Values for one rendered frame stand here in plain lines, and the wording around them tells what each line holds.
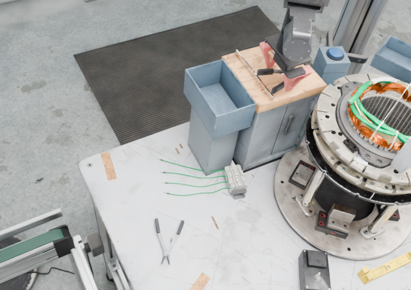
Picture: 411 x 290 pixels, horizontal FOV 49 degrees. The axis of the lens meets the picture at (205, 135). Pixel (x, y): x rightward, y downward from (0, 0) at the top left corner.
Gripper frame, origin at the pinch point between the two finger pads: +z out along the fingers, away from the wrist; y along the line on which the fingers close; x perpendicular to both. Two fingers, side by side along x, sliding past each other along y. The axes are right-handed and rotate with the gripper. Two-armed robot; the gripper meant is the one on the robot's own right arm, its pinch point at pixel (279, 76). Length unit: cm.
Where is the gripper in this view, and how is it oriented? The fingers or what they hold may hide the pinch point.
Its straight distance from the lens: 111.0
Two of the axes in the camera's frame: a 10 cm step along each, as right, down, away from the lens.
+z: -1.0, 6.0, 8.0
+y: 4.5, 7.4, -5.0
